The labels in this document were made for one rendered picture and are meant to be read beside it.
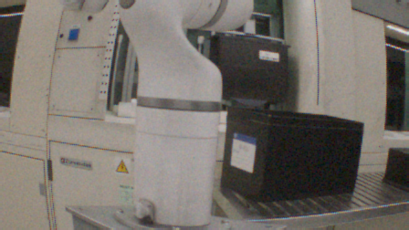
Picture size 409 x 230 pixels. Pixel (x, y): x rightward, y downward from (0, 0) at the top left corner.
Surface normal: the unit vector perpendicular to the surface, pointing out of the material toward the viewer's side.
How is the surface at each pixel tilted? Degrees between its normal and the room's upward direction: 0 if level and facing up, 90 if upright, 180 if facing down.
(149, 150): 90
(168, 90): 90
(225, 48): 90
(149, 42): 121
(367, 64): 90
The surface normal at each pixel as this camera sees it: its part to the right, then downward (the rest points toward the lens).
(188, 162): 0.33, 0.07
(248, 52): 0.11, 0.06
